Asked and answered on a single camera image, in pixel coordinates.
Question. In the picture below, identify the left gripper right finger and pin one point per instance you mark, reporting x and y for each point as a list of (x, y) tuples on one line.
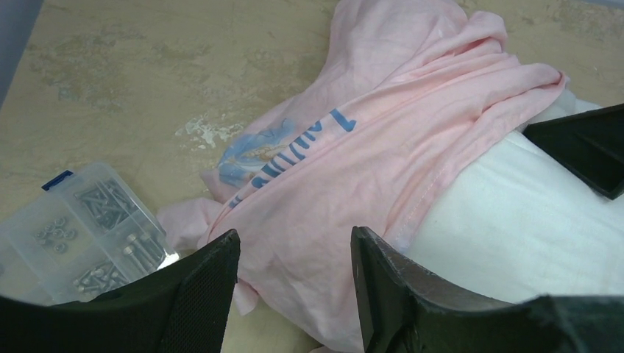
[(403, 307)]

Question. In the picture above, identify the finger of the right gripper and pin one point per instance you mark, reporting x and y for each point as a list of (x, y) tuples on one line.
[(589, 145)]

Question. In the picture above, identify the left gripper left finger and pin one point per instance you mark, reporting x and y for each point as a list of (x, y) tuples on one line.
[(183, 307)]

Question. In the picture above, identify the white pillow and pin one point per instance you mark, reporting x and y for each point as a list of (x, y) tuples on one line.
[(515, 224)]

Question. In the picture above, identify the pink pillow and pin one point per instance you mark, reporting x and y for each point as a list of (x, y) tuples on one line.
[(411, 93)]

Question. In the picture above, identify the clear plastic bag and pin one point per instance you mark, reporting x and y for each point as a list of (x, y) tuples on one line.
[(86, 235)]

